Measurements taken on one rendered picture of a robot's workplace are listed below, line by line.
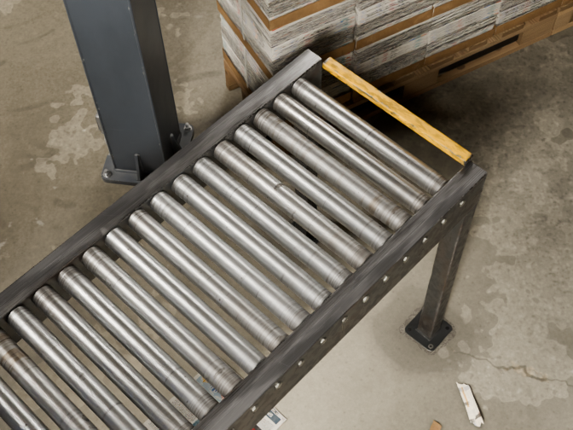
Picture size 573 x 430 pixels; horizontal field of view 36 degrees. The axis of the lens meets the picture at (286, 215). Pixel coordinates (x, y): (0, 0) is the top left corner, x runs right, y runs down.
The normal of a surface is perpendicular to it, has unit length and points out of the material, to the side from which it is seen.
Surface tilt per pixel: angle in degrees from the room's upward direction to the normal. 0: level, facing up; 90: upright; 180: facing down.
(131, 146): 90
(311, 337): 0
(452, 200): 0
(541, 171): 0
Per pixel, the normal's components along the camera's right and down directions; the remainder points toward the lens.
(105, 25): -0.15, 0.83
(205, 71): -0.02, -0.54
